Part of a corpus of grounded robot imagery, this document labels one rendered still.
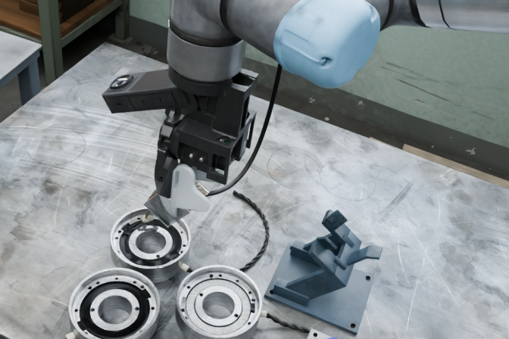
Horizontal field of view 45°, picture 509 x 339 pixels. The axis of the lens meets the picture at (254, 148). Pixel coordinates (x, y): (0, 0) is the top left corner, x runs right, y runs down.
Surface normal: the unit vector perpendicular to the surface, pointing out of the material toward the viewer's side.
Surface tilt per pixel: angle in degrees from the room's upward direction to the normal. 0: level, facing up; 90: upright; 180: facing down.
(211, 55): 90
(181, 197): 86
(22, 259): 0
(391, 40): 90
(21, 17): 0
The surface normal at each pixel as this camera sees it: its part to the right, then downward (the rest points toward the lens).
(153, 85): -0.33, -0.79
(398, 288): 0.14, -0.75
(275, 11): -0.55, 0.03
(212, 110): -0.37, 0.57
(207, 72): 0.12, 0.66
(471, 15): -0.58, 0.71
